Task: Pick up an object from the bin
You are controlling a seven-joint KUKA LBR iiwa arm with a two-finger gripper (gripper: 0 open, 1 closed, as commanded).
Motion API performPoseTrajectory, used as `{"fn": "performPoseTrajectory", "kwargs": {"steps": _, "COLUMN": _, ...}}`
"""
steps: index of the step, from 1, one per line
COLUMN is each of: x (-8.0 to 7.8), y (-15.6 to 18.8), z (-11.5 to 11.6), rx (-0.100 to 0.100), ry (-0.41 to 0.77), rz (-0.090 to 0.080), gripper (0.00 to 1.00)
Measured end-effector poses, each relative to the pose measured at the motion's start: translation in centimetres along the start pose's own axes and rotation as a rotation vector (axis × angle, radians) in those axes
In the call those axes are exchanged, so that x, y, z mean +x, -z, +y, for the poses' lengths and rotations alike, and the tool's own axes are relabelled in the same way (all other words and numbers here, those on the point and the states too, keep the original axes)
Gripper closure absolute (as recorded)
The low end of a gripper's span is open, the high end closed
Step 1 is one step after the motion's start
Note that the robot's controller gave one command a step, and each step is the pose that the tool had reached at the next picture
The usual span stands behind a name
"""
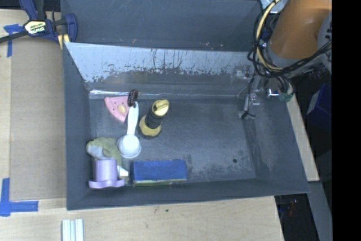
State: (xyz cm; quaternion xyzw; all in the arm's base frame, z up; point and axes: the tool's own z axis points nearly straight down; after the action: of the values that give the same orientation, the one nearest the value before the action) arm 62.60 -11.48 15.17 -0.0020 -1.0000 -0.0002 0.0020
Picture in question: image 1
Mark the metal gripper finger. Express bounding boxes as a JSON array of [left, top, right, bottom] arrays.
[[238, 94, 252, 120], [247, 94, 261, 119]]

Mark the grey metal bin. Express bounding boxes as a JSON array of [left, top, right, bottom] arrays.
[[59, 0, 311, 211]]

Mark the blue sponge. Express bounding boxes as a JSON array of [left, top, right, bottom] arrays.
[[130, 159, 188, 187]]

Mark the white plastic scoop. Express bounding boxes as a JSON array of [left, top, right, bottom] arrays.
[[116, 101, 142, 159]]

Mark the pink triangular toy slice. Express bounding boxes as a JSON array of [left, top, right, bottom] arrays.
[[104, 95, 131, 123]]

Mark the green and grey toy animal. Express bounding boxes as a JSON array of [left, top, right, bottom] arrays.
[[86, 137, 123, 165]]

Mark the lilac plastic cup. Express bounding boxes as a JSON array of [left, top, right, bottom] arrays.
[[88, 158, 126, 190]]

